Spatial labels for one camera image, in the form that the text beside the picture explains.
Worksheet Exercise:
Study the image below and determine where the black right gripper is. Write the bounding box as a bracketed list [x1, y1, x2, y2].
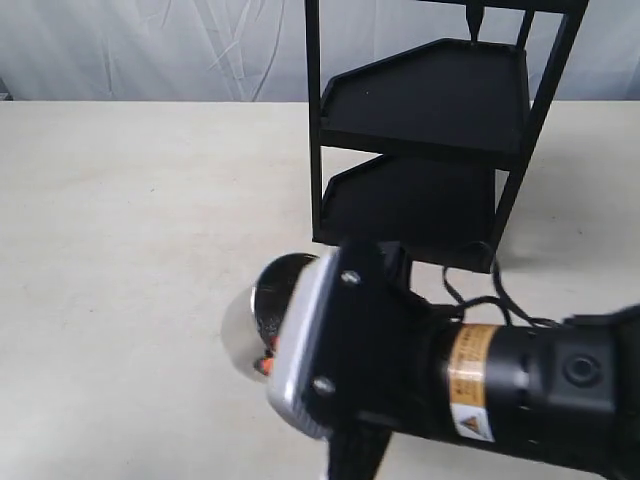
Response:
[255, 242, 459, 479]

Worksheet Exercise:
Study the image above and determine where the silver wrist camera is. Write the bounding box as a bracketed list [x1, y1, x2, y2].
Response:
[266, 248, 353, 440]

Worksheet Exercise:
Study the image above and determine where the black two-tier rack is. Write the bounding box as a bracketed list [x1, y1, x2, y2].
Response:
[304, 1, 587, 273]

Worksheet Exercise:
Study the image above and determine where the black camera cable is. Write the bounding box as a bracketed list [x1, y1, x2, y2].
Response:
[439, 241, 566, 329]

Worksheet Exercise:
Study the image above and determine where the stainless steel mug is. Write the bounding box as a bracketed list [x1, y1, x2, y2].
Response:
[220, 252, 318, 383]

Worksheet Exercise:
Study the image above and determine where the white backdrop cloth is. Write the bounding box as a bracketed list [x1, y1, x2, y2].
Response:
[0, 0, 640, 104]

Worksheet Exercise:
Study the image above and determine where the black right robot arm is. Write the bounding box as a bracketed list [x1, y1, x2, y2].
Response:
[267, 242, 639, 479]

